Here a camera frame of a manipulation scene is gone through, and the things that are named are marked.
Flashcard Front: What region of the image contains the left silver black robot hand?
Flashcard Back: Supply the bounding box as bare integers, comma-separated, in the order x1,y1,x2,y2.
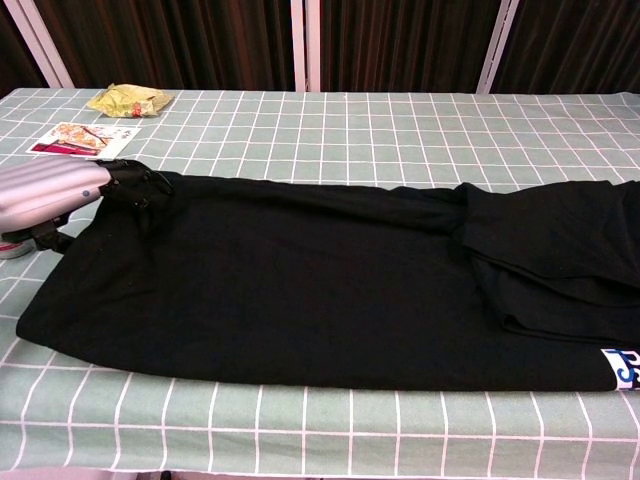
0,157,175,254

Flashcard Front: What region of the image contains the black T-shirt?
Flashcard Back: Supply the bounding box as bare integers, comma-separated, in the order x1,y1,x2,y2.
14,169,640,394

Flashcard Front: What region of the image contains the printed picture card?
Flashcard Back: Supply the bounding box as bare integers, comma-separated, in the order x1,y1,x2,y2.
24,122,143,160

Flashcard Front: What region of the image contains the white plastic jar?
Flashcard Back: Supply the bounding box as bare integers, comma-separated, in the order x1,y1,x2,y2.
0,239,37,260

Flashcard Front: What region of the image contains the yellow green snack packet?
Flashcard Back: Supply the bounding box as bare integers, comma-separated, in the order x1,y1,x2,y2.
86,83,175,120

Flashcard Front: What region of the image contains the black pleated curtain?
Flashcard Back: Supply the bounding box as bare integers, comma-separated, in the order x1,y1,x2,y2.
318,0,504,95
34,0,296,92
492,0,640,96
0,0,49,99

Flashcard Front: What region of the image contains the green white checked tablecloth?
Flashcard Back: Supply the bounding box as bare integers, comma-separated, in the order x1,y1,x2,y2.
0,87,640,474

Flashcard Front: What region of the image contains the white metal frame post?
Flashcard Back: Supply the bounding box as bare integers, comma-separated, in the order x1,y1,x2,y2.
291,0,321,93
477,0,521,95
9,0,79,90

